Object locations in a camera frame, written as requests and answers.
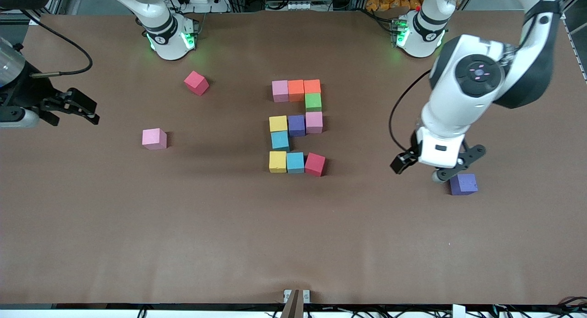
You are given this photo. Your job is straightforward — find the red foam cube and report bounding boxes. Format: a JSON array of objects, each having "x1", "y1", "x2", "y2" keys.
[
  {"x1": 305, "y1": 152, "x2": 327, "y2": 177},
  {"x1": 184, "y1": 71, "x2": 210, "y2": 96}
]

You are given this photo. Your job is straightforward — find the pink foam cube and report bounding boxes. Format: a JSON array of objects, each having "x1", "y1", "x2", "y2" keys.
[
  {"x1": 306, "y1": 112, "x2": 323, "y2": 134},
  {"x1": 142, "y1": 128, "x2": 167, "y2": 150},
  {"x1": 272, "y1": 80, "x2": 289, "y2": 103}
]

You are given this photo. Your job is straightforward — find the blue foam cube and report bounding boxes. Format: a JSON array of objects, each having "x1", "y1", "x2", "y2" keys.
[
  {"x1": 287, "y1": 152, "x2": 305, "y2": 174},
  {"x1": 271, "y1": 131, "x2": 290, "y2": 152}
]

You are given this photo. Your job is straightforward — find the purple foam cube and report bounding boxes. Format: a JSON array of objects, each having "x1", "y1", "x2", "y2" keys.
[
  {"x1": 449, "y1": 173, "x2": 478, "y2": 196},
  {"x1": 288, "y1": 115, "x2": 306, "y2": 138}
]

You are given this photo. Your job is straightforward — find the large table cover mat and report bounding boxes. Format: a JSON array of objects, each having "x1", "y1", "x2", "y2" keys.
[{"x1": 0, "y1": 11, "x2": 587, "y2": 306}]

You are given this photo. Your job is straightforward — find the aluminium frame post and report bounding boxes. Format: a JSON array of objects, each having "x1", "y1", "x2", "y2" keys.
[
  {"x1": 28, "y1": 0, "x2": 69, "y2": 16},
  {"x1": 557, "y1": 0, "x2": 587, "y2": 20}
]

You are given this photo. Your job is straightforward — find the aluminium side rail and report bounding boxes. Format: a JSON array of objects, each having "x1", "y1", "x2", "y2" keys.
[{"x1": 563, "y1": 20, "x2": 587, "y2": 82}]

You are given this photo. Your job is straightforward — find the metal table edge bracket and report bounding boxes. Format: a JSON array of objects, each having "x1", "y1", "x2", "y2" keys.
[{"x1": 281, "y1": 289, "x2": 311, "y2": 318}]

